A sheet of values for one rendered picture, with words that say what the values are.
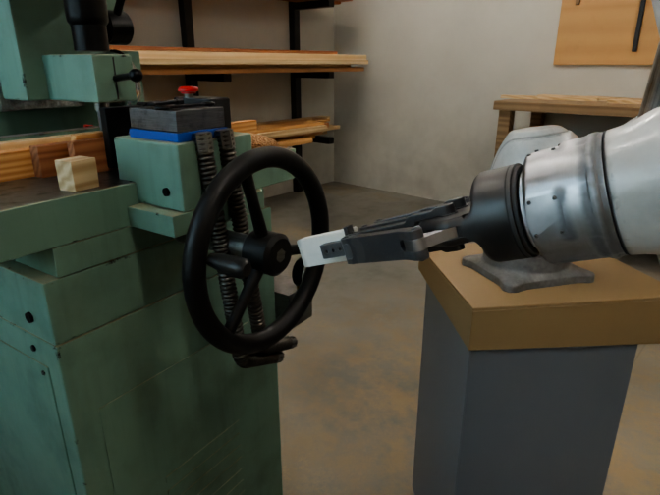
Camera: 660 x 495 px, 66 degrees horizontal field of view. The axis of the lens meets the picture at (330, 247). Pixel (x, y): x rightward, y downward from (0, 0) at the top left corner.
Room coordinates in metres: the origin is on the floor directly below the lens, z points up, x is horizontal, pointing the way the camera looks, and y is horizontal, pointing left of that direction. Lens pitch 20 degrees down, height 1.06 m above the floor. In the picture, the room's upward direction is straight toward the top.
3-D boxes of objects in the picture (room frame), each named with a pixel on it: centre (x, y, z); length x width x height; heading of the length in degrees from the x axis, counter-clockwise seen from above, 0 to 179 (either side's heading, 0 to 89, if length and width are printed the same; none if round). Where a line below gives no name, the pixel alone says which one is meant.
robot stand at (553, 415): (0.91, -0.38, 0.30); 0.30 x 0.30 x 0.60; 4
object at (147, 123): (0.75, 0.20, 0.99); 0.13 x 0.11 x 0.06; 146
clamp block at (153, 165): (0.74, 0.21, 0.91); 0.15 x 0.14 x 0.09; 146
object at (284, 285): (0.99, 0.11, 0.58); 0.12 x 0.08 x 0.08; 56
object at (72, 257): (0.82, 0.32, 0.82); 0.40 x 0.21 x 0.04; 146
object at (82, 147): (0.81, 0.33, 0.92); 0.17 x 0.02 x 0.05; 146
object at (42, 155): (0.83, 0.36, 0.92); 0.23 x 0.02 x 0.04; 146
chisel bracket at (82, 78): (0.86, 0.39, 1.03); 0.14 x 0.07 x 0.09; 56
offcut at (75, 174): (0.66, 0.33, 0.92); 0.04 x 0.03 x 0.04; 153
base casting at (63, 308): (0.92, 0.47, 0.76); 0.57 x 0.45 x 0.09; 56
